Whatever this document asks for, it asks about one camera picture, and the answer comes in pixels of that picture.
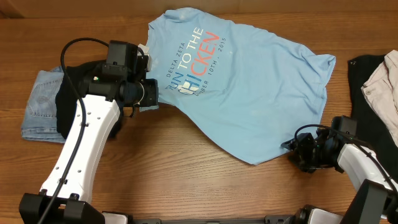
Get light blue printed t-shirt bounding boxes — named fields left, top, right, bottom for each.
left=146, top=7, right=336, bottom=165

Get folded black shirt left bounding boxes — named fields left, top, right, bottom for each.
left=55, top=60, right=104, bottom=139

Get beige pink trousers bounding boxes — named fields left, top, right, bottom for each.
left=361, top=50, right=397, bottom=146

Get black garment right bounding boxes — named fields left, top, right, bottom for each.
left=348, top=55, right=397, bottom=180

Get folded blue denim jeans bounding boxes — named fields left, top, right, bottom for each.
left=21, top=66, right=65, bottom=144

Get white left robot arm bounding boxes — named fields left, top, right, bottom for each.
left=19, top=40, right=159, bottom=224

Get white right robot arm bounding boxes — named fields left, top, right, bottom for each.
left=281, top=116, right=397, bottom=224

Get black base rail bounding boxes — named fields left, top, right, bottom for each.
left=133, top=215, right=295, bottom=224

